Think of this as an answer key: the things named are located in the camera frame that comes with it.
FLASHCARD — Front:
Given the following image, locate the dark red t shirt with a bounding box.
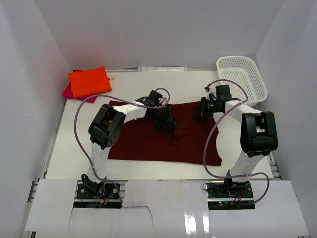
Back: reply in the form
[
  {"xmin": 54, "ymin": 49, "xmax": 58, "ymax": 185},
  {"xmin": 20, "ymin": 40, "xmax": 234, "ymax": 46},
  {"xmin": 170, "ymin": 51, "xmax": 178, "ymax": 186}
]
[{"xmin": 108, "ymin": 102, "xmax": 222, "ymax": 166}]

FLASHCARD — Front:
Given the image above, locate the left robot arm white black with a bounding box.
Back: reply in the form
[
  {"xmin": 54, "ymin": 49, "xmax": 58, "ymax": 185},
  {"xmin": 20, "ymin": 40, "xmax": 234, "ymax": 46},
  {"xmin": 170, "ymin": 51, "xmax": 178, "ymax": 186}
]
[{"xmin": 81, "ymin": 89, "xmax": 177, "ymax": 198}]

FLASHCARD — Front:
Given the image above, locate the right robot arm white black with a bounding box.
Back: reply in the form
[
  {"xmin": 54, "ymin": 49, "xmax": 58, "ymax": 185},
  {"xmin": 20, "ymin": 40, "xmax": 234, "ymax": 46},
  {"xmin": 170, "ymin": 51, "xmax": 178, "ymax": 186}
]
[{"xmin": 193, "ymin": 84, "xmax": 278, "ymax": 196}]

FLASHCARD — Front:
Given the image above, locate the white perforated plastic basket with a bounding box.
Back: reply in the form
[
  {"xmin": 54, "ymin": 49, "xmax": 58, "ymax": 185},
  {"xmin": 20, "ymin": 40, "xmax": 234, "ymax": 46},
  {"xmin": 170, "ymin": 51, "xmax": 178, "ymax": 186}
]
[{"xmin": 216, "ymin": 56, "xmax": 268, "ymax": 107}]

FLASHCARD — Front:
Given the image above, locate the folded orange t shirt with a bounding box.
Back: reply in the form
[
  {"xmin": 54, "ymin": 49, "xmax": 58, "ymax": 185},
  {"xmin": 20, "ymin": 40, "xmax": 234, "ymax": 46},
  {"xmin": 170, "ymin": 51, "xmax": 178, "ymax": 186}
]
[{"xmin": 68, "ymin": 66, "xmax": 112, "ymax": 98}]

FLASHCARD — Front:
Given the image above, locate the folded pink t shirt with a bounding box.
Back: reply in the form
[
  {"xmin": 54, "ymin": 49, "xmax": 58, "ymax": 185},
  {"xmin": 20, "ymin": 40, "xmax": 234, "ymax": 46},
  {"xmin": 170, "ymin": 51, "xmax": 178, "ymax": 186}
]
[{"xmin": 61, "ymin": 69, "xmax": 98, "ymax": 104}]

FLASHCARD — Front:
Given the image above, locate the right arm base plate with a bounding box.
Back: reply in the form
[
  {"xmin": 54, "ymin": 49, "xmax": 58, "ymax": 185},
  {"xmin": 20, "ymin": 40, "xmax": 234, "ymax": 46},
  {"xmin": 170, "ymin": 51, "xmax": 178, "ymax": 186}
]
[{"xmin": 202, "ymin": 180, "xmax": 255, "ymax": 211}]

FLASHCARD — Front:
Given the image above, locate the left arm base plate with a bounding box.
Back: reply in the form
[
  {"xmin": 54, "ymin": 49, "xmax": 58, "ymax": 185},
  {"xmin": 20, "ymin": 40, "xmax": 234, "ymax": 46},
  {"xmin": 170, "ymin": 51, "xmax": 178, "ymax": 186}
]
[{"xmin": 73, "ymin": 182, "xmax": 122, "ymax": 209}]

